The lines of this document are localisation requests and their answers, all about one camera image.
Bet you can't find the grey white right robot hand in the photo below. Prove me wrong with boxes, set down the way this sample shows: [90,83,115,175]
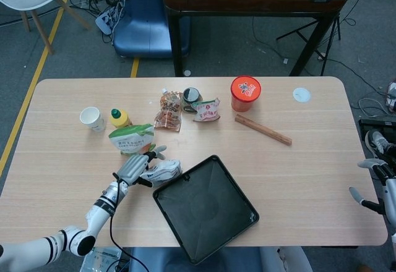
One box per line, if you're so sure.
[348,158,396,220]

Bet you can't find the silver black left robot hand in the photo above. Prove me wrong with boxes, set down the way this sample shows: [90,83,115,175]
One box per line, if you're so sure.
[113,144,168,189]

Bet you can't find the white sugar bag blue print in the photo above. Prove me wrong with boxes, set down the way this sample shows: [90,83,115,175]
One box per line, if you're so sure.
[139,158,183,189]

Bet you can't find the brown bread snack packet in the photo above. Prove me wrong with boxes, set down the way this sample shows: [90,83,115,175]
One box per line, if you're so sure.
[153,88,183,130]

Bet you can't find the black rectangular plastic tray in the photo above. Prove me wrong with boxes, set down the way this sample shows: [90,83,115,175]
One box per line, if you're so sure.
[152,153,260,265]

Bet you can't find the pink white snack packet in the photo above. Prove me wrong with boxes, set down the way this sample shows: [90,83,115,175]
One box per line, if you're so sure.
[191,97,222,122]

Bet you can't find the green white corn starch pouch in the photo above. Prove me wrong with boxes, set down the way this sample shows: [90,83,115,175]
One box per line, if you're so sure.
[108,123,157,156]

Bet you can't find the yellow squeeze bottle green cap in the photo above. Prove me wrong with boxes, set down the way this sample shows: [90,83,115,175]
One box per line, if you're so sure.
[110,108,133,129]

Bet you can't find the grey white sneaker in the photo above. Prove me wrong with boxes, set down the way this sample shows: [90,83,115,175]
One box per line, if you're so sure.
[364,129,396,159]

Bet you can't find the stacked white paper cups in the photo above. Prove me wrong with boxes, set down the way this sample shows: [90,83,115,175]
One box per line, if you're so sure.
[79,106,107,133]

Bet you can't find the black floor platform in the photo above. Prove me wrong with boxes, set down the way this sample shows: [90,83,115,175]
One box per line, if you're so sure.
[358,118,396,159]

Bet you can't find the glass spice jar black lid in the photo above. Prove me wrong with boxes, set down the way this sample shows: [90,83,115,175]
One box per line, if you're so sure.
[181,87,204,114]

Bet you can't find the blue robot torso base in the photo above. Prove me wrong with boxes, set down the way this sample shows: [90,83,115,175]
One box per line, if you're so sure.
[128,246,264,272]

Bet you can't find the clear printed plastic bag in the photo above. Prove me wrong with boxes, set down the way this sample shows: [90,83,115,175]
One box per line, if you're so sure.
[82,247,131,272]

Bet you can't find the white robot body cover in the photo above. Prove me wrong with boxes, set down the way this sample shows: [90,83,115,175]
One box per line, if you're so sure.
[259,245,313,272]

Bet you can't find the white round table grommet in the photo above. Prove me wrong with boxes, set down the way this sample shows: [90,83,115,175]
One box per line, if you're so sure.
[292,87,311,103]

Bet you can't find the wooden rolling pin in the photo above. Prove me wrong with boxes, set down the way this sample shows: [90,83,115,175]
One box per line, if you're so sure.
[235,114,293,146]

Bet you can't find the orange red cylindrical tub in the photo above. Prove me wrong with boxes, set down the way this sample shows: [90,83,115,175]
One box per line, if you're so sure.
[230,75,262,113]

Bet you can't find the blue chair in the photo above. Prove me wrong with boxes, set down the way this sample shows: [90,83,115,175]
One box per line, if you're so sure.
[113,0,191,59]

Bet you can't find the white power strip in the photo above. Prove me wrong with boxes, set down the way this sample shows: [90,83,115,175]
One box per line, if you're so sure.
[95,6,124,35]

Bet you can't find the black tripod stand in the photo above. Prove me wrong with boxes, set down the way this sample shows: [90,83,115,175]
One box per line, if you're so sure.
[276,0,343,77]

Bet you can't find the dark wood mahjong table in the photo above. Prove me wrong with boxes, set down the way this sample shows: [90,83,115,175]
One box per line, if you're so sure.
[163,0,350,77]

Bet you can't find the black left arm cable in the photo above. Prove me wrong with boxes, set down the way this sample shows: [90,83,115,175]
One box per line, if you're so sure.
[108,172,157,272]

